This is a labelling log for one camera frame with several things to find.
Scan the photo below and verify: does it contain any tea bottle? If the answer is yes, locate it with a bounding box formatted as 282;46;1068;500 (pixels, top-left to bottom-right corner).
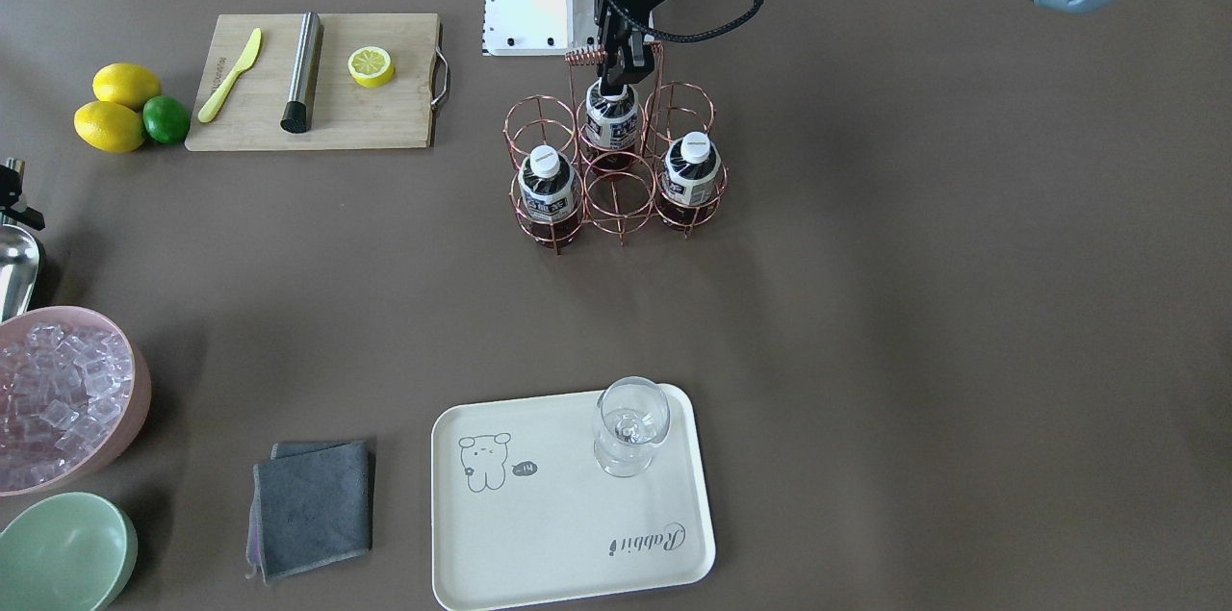
582;79;641;152
517;143;582;250
658;132;722;232

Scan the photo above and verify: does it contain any copper wire bottle basket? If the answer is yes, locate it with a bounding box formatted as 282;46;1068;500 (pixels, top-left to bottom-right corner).
501;79;728;246

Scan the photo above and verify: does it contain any tea bottle front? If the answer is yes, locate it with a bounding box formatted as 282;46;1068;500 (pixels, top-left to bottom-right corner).
517;143;582;250

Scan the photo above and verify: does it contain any bamboo cutting board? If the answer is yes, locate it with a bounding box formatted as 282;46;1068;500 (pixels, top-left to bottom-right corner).
185;14;444;152

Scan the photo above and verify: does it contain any lemon half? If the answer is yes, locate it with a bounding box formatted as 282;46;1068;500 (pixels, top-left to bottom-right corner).
346;46;395;89

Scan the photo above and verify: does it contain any steel muddler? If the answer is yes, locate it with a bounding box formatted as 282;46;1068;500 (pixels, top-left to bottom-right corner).
280;12;324;134

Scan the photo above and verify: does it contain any clear wine glass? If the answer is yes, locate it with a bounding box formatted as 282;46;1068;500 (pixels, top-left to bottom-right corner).
591;377;671;478

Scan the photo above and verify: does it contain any yellow plastic knife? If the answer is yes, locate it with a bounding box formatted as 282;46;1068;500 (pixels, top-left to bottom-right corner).
197;28;262;124

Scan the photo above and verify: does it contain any cream rabbit tray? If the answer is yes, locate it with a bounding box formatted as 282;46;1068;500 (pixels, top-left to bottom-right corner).
431;384;717;610

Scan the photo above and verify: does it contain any green lime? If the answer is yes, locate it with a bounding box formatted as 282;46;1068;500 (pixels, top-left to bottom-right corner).
140;95;191;145

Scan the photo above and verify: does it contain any whole lemon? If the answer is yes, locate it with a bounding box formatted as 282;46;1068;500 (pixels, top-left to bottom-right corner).
91;63;161;112
73;101;147;152

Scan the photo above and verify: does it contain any grey folded cloth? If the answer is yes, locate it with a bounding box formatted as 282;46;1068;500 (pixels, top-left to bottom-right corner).
245;440;375;585

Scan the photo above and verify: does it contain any metal ice scoop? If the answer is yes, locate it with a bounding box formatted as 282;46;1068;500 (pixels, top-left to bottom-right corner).
1;222;43;322

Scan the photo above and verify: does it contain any pink bowl with ice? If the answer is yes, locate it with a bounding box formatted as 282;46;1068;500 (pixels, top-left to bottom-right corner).
1;307;152;496

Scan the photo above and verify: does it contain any green bowl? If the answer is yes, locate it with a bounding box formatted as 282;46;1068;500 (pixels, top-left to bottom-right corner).
1;492;138;610

